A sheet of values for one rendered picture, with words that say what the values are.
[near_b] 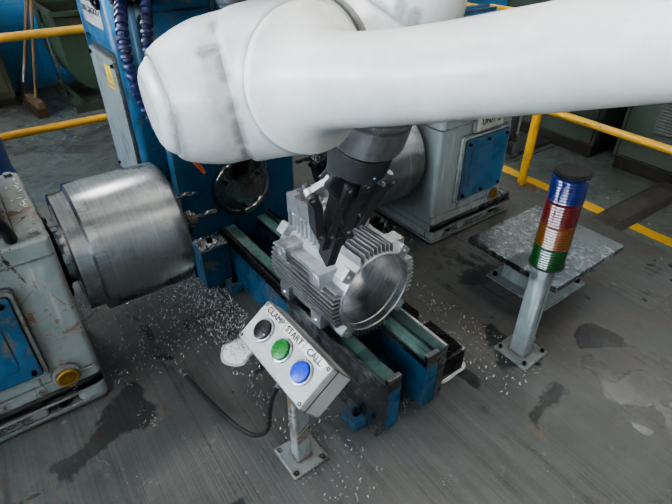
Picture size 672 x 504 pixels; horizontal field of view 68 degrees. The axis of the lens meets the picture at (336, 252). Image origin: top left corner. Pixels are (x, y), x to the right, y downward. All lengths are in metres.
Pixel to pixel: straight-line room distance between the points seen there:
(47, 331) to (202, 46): 0.70
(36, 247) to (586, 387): 1.01
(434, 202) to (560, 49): 1.09
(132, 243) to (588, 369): 0.92
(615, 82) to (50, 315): 0.87
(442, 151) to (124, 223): 0.76
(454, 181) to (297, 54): 1.08
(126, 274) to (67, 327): 0.13
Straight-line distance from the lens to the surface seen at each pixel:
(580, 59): 0.28
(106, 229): 0.95
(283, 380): 0.70
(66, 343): 1.00
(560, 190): 0.91
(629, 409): 1.13
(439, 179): 1.33
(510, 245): 1.25
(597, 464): 1.02
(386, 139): 0.53
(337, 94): 0.31
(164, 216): 0.96
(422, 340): 0.95
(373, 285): 0.99
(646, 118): 4.03
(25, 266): 0.91
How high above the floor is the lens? 1.58
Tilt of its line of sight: 35 degrees down
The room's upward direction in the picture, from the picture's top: straight up
